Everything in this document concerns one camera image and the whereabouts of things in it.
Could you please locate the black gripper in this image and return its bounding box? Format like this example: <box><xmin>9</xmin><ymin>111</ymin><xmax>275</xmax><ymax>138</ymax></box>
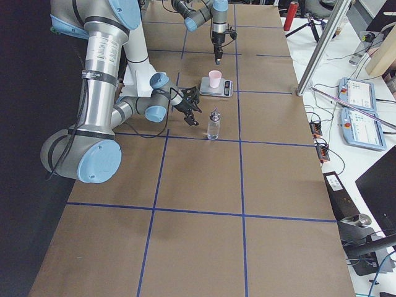
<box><xmin>174</xmin><ymin>99</ymin><xmax>202</xmax><ymax>126</ymax></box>
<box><xmin>212</xmin><ymin>31</ymin><xmax>225</xmax><ymax>64</ymax></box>

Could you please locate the clear glass sauce bottle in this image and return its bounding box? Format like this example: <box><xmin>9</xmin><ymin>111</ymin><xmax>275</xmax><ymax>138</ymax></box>
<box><xmin>207</xmin><ymin>107</ymin><xmax>221</xmax><ymax>140</ymax></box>

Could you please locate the pink paper cup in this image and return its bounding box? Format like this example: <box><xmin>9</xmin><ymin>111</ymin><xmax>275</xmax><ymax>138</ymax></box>
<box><xmin>208</xmin><ymin>70</ymin><xmax>222</xmax><ymax>88</ymax></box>

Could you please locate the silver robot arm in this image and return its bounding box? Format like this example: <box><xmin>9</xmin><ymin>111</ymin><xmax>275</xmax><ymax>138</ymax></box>
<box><xmin>171</xmin><ymin>0</ymin><xmax>233</xmax><ymax>65</ymax></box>
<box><xmin>40</xmin><ymin>1</ymin><xmax>199</xmax><ymax>183</ymax></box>

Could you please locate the silver digital kitchen scale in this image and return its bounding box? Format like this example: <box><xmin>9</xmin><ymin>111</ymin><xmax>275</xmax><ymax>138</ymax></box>
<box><xmin>199</xmin><ymin>77</ymin><xmax>233</xmax><ymax>98</ymax></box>

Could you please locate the red cylinder bottle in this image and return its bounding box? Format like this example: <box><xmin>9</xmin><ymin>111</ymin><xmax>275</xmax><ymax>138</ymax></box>
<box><xmin>283</xmin><ymin>1</ymin><xmax>299</xmax><ymax>32</ymax></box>

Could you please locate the black tripod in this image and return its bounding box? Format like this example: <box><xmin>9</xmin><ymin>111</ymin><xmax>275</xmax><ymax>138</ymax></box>
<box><xmin>285</xmin><ymin>14</ymin><xmax>327</xmax><ymax>43</ymax></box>

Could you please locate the far teach pendant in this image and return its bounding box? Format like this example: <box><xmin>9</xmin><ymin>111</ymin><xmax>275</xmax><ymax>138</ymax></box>
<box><xmin>338</xmin><ymin>77</ymin><xmax>377</xmax><ymax>111</ymax></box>

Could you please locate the teach pendant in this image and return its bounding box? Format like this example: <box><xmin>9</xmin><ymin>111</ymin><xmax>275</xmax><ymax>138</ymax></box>
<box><xmin>338</xmin><ymin>77</ymin><xmax>377</xmax><ymax>111</ymax></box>
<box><xmin>340</xmin><ymin>108</ymin><xmax>387</xmax><ymax>151</ymax></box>

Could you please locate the wooden board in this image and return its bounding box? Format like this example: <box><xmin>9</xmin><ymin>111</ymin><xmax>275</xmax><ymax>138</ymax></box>
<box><xmin>366</xmin><ymin>22</ymin><xmax>395</xmax><ymax>76</ymax></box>

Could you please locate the near teach pendant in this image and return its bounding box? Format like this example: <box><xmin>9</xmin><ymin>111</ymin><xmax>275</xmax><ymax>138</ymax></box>
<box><xmin>340</xmin><ymin>108</ymin><xmax>387</xmax><ymax>151</ymax></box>

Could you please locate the black box with label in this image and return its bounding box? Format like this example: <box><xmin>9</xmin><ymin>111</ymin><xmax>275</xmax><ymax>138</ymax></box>
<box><xmin>323</xmin><ymin>171</ymin><xmax>360</xmax><ymax>221</ymax></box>

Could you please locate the black computer monitor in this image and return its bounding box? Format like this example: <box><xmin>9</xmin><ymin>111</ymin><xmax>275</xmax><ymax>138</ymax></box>
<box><xmin>356</xmin><ymin>147</ymin><xmax>395</xmax><ymax>235</ymax></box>

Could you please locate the black clamp stand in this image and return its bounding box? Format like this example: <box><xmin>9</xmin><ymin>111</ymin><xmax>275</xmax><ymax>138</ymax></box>
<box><xmin>337</xmin><ymin>214</ymin><xmax>395</xmax><ymax>276</ymax></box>

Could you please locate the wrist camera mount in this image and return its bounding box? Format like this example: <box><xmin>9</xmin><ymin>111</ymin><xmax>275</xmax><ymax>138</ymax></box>
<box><xmin>225</xmin><ymin>24</ymin><xmax>238</xmax><ymax>41</ymax></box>
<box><xmin>179</xmin><ymin>86</ymin><xmax>200</xmax><ymax>104</ymax></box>

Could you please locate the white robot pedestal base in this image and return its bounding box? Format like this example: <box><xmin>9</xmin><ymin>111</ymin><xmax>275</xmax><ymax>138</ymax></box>
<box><xmin>121</xmin><ymin>21</ymin><xmax>156</xmax><ymax>97</ymax></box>

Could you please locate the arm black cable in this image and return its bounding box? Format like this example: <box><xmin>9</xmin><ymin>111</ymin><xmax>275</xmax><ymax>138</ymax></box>
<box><xmin>45</xmin><ymin>87</ymin><xmax>183</xmax><ymax>181</ymax></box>

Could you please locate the far orange cable connector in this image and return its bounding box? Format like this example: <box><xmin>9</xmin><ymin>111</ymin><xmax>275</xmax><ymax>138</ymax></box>
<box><xmin>309</xmin><ymin>121</ymin><xmax>322</xmax><ymax>138</ymax></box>

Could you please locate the orange cable connector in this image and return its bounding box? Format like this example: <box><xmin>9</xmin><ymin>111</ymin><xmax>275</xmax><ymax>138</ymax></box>
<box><xmin>309</xmin><ymin>121</ymin><xmax>322</xmax><ymax>138</ymax></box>
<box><xmin>315</xmin><ymin>139</ymin><xmax>330</xmax><ymax>164</ymax></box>

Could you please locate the aluminium frame post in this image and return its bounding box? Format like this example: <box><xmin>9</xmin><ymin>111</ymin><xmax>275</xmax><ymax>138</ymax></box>
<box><xmin>296</xmin><ymin>0</ymin><xmax>351</xmax><ymax>96</ymax></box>

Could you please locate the near orange cable connector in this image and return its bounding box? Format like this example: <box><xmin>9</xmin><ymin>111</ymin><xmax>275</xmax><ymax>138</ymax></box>
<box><xmin>315</xmin><ymin>139</ymin><xmax>330</xmax><ymax>164</ymax></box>

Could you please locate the blue cable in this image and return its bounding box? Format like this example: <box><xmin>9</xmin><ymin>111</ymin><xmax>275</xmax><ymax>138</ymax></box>
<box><xmin>369</xmin><ymin>250</ymin><xmax>396</xmax><ymax>297</ymax></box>

